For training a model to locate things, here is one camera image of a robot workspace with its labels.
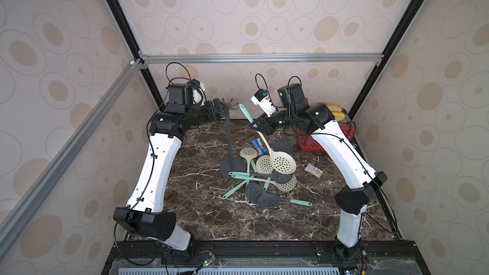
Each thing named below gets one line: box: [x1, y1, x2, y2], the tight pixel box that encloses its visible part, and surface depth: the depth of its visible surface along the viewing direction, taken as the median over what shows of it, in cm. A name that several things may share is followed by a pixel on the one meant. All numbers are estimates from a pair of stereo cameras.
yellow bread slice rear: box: [326, 104, 342, 112], surface depth 99 cm
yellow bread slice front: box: [331, 110, 346, 122], surface depth 96 cm
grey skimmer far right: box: [273, 138, 293, 155], surface depth 106 cm
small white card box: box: [303, 162, 325, 179], surface depth 99 cm
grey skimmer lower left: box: [245, 182, 262, 204], surface depth 90 cm
